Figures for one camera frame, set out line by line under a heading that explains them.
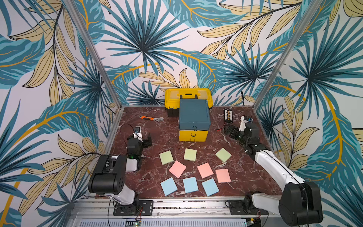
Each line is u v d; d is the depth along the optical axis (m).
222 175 0.86
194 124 0.83
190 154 0.93
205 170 0.87
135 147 0.71
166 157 0.91
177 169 0.87
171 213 0.73
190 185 0.80
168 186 0.82
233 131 0.76
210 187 0.80
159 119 1.10
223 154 0.93
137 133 0.78
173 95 1.03
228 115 1.13
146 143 0.84
